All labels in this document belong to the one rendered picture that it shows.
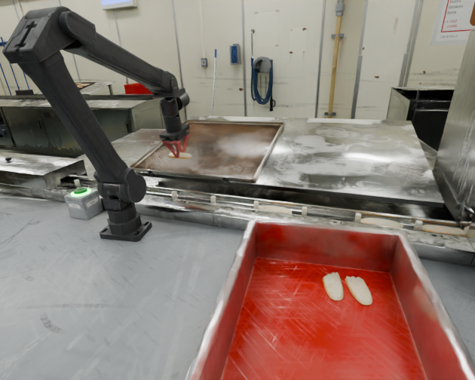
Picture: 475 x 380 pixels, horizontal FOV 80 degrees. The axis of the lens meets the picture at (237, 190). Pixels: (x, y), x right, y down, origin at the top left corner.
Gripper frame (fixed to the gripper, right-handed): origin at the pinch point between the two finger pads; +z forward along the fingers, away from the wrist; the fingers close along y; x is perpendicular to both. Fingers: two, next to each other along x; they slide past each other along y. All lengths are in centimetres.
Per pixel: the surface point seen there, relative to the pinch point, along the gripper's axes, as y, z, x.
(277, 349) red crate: -54, 3, -53
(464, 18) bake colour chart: 69, -31, -89
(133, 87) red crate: 249, 43, 254
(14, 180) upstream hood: -29, 3, 54
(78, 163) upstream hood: -12.9, 2.3, 39.8
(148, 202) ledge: -24.0, 5.0, -2.7
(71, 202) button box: -34.2, 1.9, 17.8
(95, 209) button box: -30.7, 6.5, 13.6
